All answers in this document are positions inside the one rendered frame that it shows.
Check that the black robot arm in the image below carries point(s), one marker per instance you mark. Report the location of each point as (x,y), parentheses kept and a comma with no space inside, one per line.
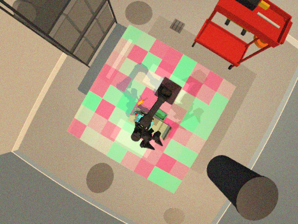
(146,120)

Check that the green tray floor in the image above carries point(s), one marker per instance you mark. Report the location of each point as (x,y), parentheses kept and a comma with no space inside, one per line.
(160,114)

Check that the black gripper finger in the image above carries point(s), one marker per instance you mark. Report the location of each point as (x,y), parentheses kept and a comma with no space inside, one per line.
(159,142)
(149,146)

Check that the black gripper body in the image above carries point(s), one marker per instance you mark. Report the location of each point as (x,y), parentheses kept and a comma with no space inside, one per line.
(148,137)

